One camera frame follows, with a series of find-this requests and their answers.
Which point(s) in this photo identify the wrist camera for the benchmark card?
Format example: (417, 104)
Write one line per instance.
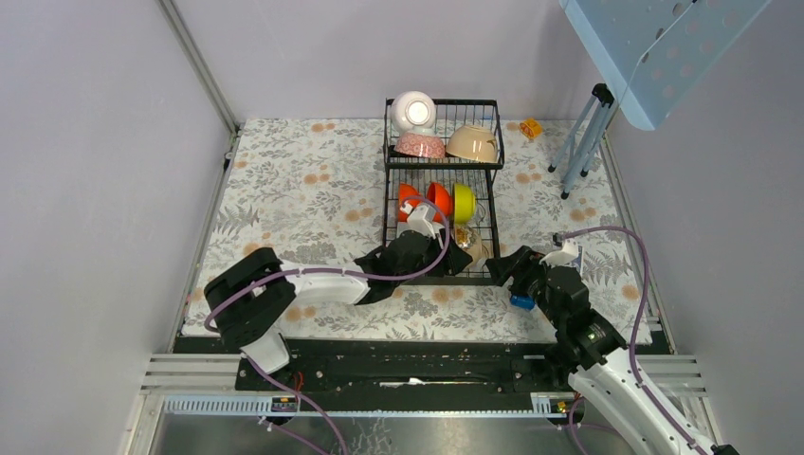
(418, 215)
(565, 253)

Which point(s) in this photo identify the white bowl top tier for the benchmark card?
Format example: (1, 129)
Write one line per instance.
(412, 109)

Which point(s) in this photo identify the cream floral bowl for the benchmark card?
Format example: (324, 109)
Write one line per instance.
(469, 240)

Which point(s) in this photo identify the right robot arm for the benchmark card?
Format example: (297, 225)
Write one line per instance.
(596, 361)

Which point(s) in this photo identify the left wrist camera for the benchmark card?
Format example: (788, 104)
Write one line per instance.
(418, 215)

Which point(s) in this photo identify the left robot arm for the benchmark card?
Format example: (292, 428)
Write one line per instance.
(247, 300)

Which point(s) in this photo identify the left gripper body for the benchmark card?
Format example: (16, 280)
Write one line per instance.
(431, 257)

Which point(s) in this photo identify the left orange bowl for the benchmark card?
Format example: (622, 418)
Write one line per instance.
(408, 200)

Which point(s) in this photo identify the light blue folding stool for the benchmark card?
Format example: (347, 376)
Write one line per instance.
(649, 54)

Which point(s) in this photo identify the orange bowl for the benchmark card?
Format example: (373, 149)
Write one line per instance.
(441, 198)
(408, 200)

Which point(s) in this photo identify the blue toy truck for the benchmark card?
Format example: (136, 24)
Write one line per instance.
(522, 302)

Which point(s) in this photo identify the floral table mat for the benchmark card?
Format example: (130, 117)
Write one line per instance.
(313, 191)

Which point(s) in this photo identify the orange toy block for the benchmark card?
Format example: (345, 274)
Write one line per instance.
(530, 128)

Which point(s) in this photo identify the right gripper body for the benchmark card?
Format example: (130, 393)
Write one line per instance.
(533, 285)

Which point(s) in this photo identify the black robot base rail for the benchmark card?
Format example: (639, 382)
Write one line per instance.
(357, 375)

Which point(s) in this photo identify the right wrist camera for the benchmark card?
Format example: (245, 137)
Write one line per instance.
(565, 253)

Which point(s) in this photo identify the beige bowl top tier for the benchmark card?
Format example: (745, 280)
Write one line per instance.
(474, 143)

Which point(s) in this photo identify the pink patterned bowl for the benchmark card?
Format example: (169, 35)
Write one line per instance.
(420, 145)

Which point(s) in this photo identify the lime green bowl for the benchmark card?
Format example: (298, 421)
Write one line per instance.
(464, 203)

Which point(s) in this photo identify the black wire dish rack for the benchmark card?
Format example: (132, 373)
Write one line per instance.
(420, 172)

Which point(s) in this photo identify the right orange bowl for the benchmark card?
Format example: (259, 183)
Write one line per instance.
(441, 198)

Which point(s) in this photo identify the blue playing card box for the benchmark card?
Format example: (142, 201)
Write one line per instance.
(578, 261)

